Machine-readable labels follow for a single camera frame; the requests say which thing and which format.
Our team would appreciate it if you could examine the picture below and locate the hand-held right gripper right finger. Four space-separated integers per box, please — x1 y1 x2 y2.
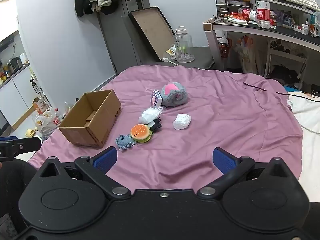
197 147 290 200

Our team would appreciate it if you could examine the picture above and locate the toy watermelon slice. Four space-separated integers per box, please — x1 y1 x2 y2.
130 124 153 144

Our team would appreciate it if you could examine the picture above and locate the grey door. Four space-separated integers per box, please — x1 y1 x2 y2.
94 0 151 73

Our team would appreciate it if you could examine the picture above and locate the brown cardboard box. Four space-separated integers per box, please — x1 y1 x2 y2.
58 89 122 149

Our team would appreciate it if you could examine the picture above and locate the black cable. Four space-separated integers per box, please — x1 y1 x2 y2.
243 82 320 105

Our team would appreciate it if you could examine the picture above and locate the black white plush toy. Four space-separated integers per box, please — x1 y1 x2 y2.
148 118 162 132

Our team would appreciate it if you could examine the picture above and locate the pink bed sheet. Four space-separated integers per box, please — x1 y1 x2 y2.
26 65 304 190

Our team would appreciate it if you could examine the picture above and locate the white packet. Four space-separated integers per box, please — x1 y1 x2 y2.
173 113 192 130

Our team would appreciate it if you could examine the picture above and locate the black kitchen appliance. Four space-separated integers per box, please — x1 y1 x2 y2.
8 57 22 70

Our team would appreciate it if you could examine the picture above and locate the orange white carton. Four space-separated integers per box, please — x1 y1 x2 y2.
32 97 50 113

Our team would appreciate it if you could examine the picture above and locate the grey pink plush toy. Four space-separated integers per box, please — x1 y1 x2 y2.
160 84 188 108

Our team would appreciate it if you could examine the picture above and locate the grey drawer organizer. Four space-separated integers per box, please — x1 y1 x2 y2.
214 0 252 18

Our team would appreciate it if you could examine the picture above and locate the white duvet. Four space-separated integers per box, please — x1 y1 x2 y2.
287 91 320 205

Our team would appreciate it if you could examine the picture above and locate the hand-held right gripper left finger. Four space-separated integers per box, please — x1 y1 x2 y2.
37 146 132 200

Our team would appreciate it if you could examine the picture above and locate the white desk with black top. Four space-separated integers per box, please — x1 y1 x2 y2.
202 17 320 90

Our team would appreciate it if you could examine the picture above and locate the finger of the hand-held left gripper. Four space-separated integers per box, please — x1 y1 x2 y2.
0 136 42 162

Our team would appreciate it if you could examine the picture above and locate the black framed board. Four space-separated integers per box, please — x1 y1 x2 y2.
128 6 176 63

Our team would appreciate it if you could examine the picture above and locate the large clear water jug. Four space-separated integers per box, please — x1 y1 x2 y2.
173 26 195 63

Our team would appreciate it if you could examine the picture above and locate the small pink white box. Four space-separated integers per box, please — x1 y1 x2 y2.
151 89 163 107

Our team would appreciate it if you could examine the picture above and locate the clear bag of white cotton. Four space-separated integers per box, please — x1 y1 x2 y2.
139 106 167 124

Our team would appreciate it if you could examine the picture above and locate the white metal rack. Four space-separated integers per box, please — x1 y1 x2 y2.
263 40 308 90

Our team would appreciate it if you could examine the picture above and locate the white kitchen cabinet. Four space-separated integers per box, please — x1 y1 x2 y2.
0 64 54 136

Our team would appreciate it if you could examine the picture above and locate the cola bottle red label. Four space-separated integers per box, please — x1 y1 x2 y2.
237 8 258 21

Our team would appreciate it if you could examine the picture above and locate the clear water bottle red label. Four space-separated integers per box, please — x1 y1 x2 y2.
255 0 272 29

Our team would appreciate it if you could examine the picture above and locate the blue denim plush toy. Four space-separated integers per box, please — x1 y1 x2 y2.
115 134 137 151

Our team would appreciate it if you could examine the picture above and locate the white remote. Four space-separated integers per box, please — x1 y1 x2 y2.
223 17 248 26

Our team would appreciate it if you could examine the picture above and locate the beige tote bag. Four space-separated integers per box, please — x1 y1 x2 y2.
236 36 258 75

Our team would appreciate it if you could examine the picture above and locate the red basket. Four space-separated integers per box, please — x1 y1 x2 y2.
218 38 233 59

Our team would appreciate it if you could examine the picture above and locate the white plastic shopping bag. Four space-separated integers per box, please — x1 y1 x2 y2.
32 107 61 138

